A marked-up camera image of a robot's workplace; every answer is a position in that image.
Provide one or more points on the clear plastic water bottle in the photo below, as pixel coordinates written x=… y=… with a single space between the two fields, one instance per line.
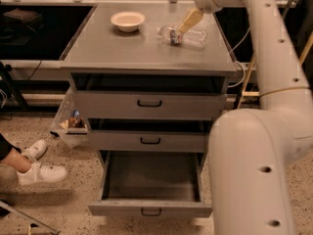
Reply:
x=193 y=38

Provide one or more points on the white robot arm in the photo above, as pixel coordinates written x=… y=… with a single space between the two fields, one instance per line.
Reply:
x=249 y=149

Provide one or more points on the grey drawer cabinet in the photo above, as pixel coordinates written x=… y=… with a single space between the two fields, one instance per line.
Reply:
x=105 y=59

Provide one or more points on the grey top drawer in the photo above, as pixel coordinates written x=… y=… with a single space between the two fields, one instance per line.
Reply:
x=96 y=104

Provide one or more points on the grey drawer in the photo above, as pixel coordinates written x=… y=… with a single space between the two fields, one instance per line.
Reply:
x=96 y=104
x=148 y=141
x=150 y=184

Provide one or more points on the grey middle drawer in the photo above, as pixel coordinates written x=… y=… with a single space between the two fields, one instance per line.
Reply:
x=148 y=141

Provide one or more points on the grey bottom drawer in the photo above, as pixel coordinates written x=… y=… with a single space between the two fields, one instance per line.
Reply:
x=150 y=184

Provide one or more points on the white bowl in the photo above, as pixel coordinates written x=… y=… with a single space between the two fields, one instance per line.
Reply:
x=127 y=21

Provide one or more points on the clear plastic bin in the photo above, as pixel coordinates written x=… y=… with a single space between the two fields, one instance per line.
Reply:
x=68 y=123

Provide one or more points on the person's leg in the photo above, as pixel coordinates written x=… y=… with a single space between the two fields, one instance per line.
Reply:
x=13 y=157

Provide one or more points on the metal floor bar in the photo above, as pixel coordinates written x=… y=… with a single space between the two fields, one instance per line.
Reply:
x=32 y=220

